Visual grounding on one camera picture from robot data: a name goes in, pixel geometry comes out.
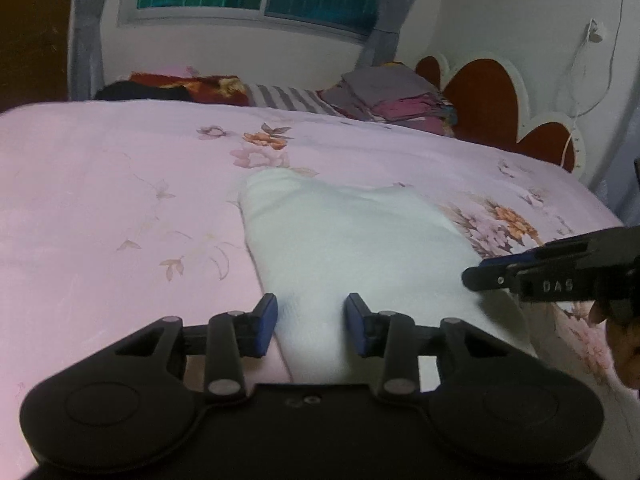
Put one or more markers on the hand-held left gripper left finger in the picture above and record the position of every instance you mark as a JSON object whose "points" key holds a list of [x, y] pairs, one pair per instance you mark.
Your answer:
{"points": [[267, 322]]}

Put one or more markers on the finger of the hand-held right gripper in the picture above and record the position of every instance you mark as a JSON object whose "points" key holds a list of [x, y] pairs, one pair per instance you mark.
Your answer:
{"points": [[520, 257], [490, 278]]}

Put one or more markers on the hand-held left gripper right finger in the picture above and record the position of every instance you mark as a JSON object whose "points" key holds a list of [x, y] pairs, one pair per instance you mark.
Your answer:
{"points": [[355, 329]]}

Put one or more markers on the white towel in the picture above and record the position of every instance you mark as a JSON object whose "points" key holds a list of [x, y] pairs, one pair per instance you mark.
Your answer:
{"points": [[350, 240]]}

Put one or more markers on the pink folded clothes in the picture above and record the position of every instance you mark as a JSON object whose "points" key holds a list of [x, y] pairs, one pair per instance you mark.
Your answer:
{"points": [[410, 109]]}

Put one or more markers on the stack of folded clothes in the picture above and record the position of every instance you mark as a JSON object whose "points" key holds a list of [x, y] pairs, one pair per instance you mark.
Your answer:
{"points": [[385, 85]]}

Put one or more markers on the person's right hand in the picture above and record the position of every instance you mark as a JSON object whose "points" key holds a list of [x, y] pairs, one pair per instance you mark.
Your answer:
{"points": [[627, 350]]}

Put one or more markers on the colourful patterned cloth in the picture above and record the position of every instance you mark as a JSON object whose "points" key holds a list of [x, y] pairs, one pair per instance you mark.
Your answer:
{"points": [[449, 112]]}

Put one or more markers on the red and white headboard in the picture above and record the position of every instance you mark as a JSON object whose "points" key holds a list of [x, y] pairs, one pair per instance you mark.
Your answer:
{"points": [[480, 95]]}

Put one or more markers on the pink floral bedsheet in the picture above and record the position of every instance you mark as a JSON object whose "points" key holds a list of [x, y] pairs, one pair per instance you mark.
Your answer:
{"points": [[100, 185]]}

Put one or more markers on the grey striped cloth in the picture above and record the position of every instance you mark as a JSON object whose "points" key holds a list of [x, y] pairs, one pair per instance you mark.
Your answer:
{"points": [[290, 96]]}

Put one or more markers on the red floral blanket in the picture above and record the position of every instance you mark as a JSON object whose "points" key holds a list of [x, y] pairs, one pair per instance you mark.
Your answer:
{"points": [[210, 85]]}

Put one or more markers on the black cloth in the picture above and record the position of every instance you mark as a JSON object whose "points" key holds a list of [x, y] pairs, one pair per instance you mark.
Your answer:
{"points": [[140, 92]]}

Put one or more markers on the grey curtain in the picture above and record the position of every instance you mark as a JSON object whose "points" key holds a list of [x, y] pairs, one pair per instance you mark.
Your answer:
{"points": [[395, 10], [87, 35]]}

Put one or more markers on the brown wooden door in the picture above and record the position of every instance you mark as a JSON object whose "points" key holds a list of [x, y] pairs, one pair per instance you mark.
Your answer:
{"points": [[30, 25]]}

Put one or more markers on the white wall plug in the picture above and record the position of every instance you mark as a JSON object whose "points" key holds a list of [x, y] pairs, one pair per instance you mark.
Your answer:
{"points": [[595, 32]]}

